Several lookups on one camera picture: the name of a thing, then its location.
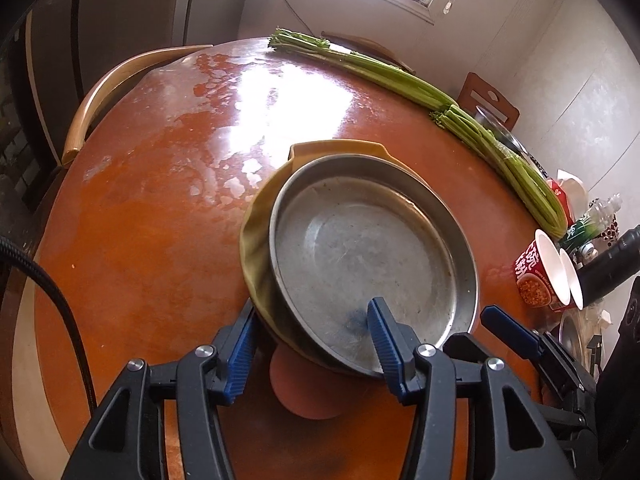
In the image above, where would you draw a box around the long thin celery bunch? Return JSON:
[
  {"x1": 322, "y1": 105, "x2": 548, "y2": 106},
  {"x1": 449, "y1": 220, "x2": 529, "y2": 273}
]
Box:
[{"x1": 269, "y1": 29, "x2": 456, "y2": 113}]

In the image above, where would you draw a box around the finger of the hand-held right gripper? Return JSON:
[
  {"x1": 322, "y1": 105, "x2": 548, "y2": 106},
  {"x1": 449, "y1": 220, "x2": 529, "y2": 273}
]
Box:
[
  {"x1": 481, "y1": 305, "x2": 596, "y2": 406},
  {"x1": 444, "y1": 332, "x2": 488, "y2": 364}
]

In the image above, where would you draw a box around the red paper bowl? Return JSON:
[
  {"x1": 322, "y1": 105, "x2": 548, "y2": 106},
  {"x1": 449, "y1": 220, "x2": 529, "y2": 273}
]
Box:
[
  {"x1": 557, "y1": 247, "x2": 586, "y2": 311},
  {"x1": 515, "y1": 230, "x2": 571, "y2": 311}
]

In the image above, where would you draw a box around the curved-back wooden chair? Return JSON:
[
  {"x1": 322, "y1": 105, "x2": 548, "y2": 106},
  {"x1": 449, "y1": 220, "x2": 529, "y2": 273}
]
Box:
[{"x1": 320, "y1": 31, "x2": 417, "y2": 75}]

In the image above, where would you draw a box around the black cable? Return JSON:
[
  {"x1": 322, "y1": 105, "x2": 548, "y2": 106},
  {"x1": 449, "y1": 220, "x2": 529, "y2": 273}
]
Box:
[{"x1": 0, "y1": 235, "x2": 101, "y2": 411}]

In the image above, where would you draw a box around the thick celery bunch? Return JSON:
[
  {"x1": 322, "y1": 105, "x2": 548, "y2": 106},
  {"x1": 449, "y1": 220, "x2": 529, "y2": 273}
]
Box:
[{"x1": 431, "y1": 105, "x2": 568, "y2": 238}]

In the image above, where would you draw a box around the light wooden chair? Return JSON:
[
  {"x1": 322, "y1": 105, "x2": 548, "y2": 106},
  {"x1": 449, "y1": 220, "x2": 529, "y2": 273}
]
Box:
[{"x1": 61, "y1": 45, "x2": 215, "y2": 168}]

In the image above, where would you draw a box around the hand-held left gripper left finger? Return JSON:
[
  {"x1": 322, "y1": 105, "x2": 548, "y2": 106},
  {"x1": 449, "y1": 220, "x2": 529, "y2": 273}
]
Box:
[{"x1": 60, "y1": 297, "x2": 261, "y2": 480}]

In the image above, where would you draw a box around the red packet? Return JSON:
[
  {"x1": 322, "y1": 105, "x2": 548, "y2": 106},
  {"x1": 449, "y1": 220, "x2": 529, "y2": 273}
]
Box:
[{"x1": 545, "y1": 177, "x2": 576, "y2": 223}]

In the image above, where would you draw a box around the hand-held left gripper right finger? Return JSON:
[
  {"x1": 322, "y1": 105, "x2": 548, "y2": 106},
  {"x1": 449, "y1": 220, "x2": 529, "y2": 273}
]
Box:
[{"x1": 367, "y1": 296, "x2": 571, "y2": 480}]

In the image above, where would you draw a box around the stainless steel bowl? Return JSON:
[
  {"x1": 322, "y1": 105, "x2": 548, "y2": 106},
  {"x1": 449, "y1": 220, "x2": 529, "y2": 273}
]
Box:
[{"x1": 557, "y1": 310, "x2": 601, "y2": 366}]

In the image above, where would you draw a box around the black thermos flask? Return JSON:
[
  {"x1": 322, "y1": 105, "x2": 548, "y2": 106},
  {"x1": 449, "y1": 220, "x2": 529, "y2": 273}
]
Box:
[{"x1": 575, "y1": 225, "x2": 640, "y2": 308}]

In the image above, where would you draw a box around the round metal pan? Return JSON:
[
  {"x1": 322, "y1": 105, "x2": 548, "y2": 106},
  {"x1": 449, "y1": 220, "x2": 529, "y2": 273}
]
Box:
[{"x1": 268, "y1": 154, "x2": 481, "y2": 378}]

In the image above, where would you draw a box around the brown chair with cutout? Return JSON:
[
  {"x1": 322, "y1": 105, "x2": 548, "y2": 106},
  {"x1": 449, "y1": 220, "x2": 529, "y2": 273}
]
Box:
[{"x1": 457, "y1": 72, "x2": 521, "y2": 133}]

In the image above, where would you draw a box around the white plastic bag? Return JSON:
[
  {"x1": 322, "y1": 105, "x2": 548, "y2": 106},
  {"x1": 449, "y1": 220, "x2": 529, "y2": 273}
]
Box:
[{"x1": 556, "y1": 170, "x2": 591, "y2": 211}]

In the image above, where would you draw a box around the clear bottle with green liquid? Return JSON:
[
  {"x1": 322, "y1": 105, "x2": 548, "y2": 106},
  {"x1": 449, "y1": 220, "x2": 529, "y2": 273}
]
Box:
[{"x1": 560, "y1": 192, "x2": 625, "y2": 252}]

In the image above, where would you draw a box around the grey refrigerator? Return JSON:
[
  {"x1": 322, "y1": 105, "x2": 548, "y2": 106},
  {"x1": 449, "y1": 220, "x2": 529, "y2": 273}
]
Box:
[{"x1": 15, "y1": 0, "x2": 256, "y2": 171}]

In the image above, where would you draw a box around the pink plastic plate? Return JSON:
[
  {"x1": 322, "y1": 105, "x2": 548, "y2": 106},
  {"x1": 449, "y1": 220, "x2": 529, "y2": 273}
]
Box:
[{"x1": 268, "y1": 347, "x2": 346, "y2": 420}]

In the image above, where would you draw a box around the yellow shell-shaped plate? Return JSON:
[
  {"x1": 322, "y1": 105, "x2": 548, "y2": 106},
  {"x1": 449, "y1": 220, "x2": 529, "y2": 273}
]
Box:
[{"x1": 239, "y1": 139, "x2": 396, "y2": 376}]

